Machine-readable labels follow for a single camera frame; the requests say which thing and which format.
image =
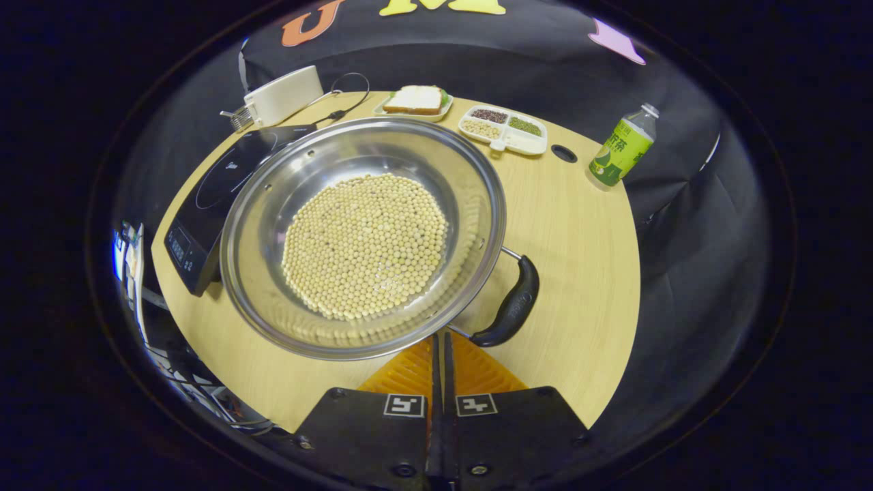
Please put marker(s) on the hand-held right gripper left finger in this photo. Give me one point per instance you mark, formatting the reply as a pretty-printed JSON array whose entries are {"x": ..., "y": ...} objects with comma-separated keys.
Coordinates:
[{"x": 368, "y": 436}]

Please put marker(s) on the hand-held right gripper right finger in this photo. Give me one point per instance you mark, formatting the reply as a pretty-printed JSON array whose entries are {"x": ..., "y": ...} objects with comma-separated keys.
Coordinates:
[{"x": 511, "y": 436}]

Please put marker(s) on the pile of soybeans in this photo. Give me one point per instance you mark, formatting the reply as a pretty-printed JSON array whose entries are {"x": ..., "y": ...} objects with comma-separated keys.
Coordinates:
[{"x": 365, "y": 245}]

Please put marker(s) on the stainless steel pot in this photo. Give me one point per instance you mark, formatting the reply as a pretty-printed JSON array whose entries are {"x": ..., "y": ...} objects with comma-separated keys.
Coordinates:
[{"x": 470, "y": 191}]

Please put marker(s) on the black induction cooktop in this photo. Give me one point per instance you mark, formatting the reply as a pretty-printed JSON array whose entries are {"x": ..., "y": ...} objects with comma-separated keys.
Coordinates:
[{"x": 204, "y": 204}]

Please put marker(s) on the white divided tray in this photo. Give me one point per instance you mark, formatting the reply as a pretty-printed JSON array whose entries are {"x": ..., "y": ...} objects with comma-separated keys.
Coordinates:
[{"x": 525, "y": 143}]

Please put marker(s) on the green label drink bottle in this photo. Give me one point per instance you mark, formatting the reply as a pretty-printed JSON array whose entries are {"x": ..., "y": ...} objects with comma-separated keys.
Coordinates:
[{"x": 620, "y": 153}]

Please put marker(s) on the small heap of yellow beans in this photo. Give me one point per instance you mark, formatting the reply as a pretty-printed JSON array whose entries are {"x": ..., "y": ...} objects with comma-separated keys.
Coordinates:
[{"x": 481, "y": 129}]

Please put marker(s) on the pile of green mung beans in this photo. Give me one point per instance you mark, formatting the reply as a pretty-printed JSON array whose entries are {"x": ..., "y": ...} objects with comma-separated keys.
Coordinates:
[{"x": 525, "y": 125}]

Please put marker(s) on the pile of dark beans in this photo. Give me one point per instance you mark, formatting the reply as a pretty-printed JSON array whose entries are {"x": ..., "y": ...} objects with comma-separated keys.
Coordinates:
[{"x": 489, "y": 116}]

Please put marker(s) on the pale green sandwich plate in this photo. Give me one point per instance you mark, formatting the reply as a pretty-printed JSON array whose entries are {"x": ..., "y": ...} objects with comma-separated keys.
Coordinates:
[{"x": 436, "y": 114}]

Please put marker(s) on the white bread sandwich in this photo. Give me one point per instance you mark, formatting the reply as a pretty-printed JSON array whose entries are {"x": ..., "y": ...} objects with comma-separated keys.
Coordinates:
[{"x": 415, "y": 100}]

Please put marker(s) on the clear glass measuring cup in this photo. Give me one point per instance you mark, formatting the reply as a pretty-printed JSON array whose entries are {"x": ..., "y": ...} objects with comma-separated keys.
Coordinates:
[{"x": 239, "y": 119}]

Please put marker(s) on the white toaster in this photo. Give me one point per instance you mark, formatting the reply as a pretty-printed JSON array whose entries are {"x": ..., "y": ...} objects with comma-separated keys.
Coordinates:
[{"x": 286, "y": 95}]

